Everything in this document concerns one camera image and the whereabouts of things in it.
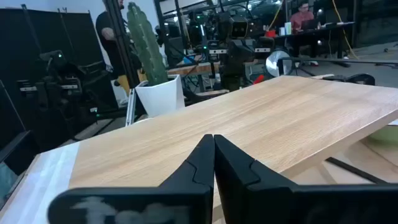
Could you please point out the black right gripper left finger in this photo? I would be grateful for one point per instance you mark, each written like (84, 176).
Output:
(192, 199)

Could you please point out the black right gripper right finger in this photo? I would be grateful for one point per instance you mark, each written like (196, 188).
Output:
(264, 202)

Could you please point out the black neighbouring robot arm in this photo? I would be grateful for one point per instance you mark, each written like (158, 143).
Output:
(56, 87)

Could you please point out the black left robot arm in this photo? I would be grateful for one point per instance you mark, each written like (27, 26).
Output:
(231, 77)

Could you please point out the red cup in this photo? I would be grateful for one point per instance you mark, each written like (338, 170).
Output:
(270, 33)

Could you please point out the small red object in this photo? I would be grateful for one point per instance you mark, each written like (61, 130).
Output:
(258, 79)

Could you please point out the silver round reflector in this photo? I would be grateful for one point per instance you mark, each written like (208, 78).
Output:
(273, 63)

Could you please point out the teal white cup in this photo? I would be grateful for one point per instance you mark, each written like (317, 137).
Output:
(288, 28)

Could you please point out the wooden workbench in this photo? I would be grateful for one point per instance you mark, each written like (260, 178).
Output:
(192, 68)

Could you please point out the person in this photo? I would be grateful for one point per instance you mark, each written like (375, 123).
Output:
(300, 17)
(105, 34)

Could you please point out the dark laptop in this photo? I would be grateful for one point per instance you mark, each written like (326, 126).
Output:
(309, 25)

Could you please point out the black desk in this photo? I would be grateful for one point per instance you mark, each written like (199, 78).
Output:
(314, 33)

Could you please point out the raised wooden shelf board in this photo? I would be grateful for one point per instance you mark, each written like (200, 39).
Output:
(248, 124)

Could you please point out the white hexagonal plant pot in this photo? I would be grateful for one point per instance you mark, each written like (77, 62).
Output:
(161, 98)

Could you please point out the green cactus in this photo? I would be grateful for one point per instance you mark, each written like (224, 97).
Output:
(146, 46)

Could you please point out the black stand bar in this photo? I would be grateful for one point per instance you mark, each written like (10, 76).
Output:
(342, 60)

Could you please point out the black curved object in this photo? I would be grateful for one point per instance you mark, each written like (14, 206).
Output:
(360, 79)

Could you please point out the black partition panel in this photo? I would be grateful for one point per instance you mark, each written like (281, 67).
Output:
(18, 46)

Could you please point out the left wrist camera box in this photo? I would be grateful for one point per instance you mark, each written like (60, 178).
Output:
(239, 28)

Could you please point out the black aluminium table frame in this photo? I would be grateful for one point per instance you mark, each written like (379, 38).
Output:
(354, 170)

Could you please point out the silver aluminium rail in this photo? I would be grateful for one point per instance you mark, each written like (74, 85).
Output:
(130, 109)

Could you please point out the black upright frame pole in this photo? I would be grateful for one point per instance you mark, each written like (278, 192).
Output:
(119, 37)

